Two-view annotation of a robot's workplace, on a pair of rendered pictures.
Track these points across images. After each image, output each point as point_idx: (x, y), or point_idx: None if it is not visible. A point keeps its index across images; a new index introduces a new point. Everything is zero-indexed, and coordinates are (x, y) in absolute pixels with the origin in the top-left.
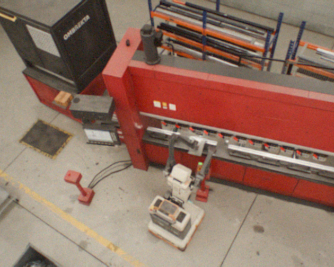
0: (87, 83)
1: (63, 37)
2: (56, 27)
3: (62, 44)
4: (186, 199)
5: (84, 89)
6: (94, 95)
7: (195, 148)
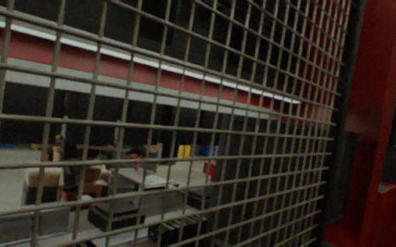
0: None
1: None
2: None
3: None
4: (59, 181)
5: (386, 183)
6: None
7: (131, 146)
